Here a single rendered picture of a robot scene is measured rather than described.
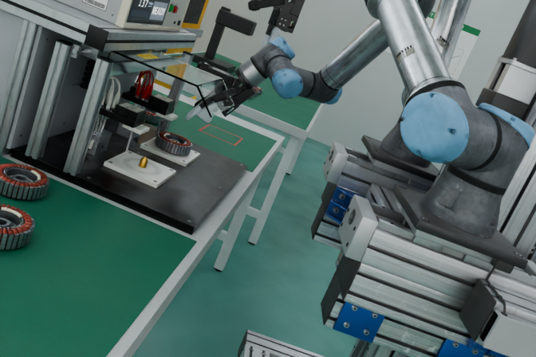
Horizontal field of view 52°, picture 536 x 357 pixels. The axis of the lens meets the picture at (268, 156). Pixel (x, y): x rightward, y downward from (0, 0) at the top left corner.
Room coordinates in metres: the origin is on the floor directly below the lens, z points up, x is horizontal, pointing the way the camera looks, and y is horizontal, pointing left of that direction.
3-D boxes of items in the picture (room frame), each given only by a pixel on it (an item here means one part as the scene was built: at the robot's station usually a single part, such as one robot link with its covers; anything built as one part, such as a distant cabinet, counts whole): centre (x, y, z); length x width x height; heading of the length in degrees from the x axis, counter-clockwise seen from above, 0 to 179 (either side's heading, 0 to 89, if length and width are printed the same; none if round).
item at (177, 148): (1.62, 0.28, 0.80); 0.11 x 0.11 x 0.04
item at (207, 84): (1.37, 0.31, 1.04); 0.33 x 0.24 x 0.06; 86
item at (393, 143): (1.58, -0.37, 1.09); 0.15 x 0.15 x 0.10
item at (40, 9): (1.52, 0.61, 1.09); 0.68 x 0.44 x 0.05; 176
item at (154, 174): (1.38, 0.30, 0.78); 0.15 x 0.15 x 0.01; 86
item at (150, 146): (1.62, 0.28, 0.78); 0.15 x 0.15 x 0.01; 86
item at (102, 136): (1.39, 0.45, 0.80); 0.08 x 0.05 x 0.06; 176
